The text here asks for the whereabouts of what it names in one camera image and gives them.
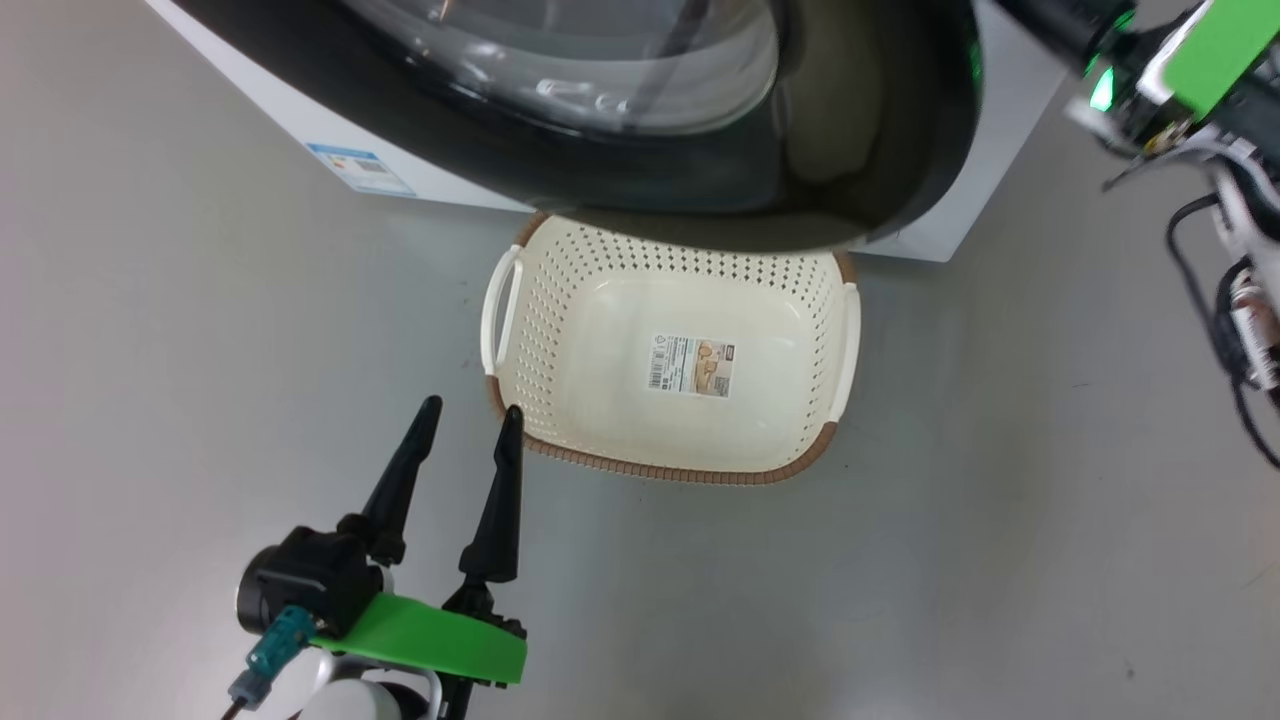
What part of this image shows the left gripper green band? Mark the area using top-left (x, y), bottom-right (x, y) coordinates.
top-left (235, 395), bottom-right (529, 720)

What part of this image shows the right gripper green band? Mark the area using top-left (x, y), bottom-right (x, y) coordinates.
top-left (995, 0), bottom-right (1280, 157)

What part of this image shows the black glass washing machine door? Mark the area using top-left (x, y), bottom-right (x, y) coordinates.
top-left (170, 0), bottom-right (987, 252)

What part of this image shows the cream perforated laundry basket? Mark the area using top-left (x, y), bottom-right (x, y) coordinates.
top-left (480, 212), bottom-right (862, 487)

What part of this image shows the white front-load washing machine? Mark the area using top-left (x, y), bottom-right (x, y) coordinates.
top-left (145, 0), bottom-right (1071, 264)

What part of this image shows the product label sticker with barcode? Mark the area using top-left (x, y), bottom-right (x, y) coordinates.
top-left (648, 333), bottom-right (739, 400)

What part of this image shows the blue white energy label sticker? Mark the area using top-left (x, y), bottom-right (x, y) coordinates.
top-left (305, 142), bottom-right (417, 199)

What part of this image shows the teal connector cable left gripper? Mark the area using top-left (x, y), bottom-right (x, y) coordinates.
top-left (226, 604), bottom-right (317, 717)

